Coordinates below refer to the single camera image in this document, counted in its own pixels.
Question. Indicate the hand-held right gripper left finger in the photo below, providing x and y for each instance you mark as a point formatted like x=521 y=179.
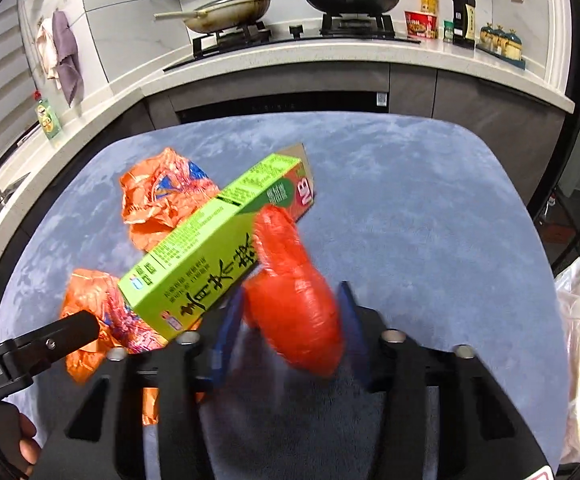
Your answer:
x=227 y=330

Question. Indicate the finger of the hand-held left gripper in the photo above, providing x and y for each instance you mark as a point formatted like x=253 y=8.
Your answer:
x=65 y=335

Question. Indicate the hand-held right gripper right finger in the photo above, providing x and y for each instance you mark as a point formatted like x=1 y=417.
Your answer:
x=357 y=340

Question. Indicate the orange snack wrapper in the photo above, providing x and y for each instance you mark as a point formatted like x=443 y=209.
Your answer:
x=155 y=195
x=90 y=295

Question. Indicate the red plastic wrapper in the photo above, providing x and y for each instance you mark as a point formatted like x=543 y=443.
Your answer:
x=295 y=300

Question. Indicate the green cardboard box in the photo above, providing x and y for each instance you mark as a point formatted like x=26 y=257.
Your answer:
x=210 y=250

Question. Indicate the person's left hand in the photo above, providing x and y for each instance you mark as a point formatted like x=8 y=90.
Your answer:
x=20 y=435

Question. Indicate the blue plush table cloth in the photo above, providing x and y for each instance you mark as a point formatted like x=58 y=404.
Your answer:
x=420 y=210

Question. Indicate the green dish soap bottle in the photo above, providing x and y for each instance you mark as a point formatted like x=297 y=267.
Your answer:
x=48 y=117

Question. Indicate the built-in black appliance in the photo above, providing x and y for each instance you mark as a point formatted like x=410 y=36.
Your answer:
x=280 y=107

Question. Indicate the purple hanging towel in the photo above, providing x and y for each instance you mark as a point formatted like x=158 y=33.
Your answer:
x=67 y=60

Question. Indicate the white kitchen counter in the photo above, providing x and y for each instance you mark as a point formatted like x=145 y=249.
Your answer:
x=320 y=60

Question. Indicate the white hanging towel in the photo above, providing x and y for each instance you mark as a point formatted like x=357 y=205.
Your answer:
x=45 y=50

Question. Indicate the black gas stove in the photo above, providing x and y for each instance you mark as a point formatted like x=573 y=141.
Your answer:
x=290 y=35

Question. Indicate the beige frying pan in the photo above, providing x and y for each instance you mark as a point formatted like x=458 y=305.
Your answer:
x=230 y=19

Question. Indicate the small green capped jar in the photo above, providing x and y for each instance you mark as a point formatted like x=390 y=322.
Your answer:
x=448 y=32

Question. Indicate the red instant noodle cup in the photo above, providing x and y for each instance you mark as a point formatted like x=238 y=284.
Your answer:
x=421 y=25

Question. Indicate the seasoning jar set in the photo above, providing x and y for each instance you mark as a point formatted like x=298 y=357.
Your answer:
x=500 y=45

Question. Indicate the dark soy sauce bottle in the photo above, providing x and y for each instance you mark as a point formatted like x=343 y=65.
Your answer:
x=464 y=20

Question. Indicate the yellow food packet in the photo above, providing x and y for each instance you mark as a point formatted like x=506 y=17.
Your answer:
x=429 y=0

